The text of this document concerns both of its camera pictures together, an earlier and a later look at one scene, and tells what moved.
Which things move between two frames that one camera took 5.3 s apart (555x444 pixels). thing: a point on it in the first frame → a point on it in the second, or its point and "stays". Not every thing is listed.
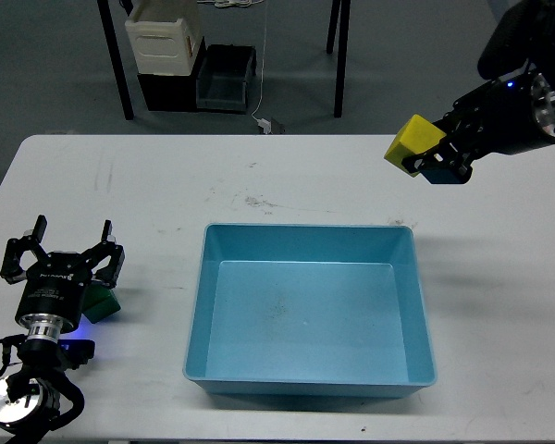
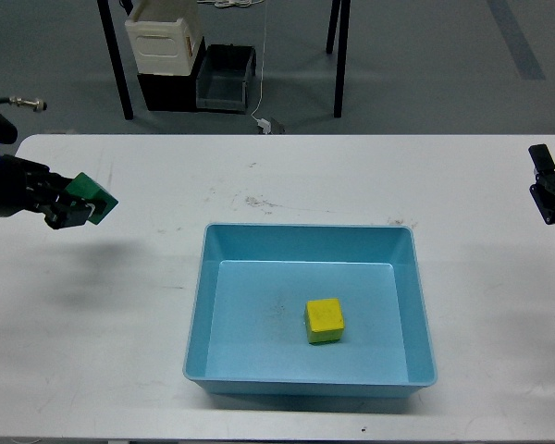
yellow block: x=416 y=137 → x=324 y=320
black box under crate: x=169 y=92 stays
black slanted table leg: x=335 y=9 stays
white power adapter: x=265 y=125 stays
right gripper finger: x=446 y=165 → x=553 y=190
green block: x=99 y=302 → x=84 y=188
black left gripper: x=54 y=288 → x=10 y=184
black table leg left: x=117 y=59 stays
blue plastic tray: x=324 y=311 stays
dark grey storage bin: x=221 y=79 stays
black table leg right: x=341 y=56 stays
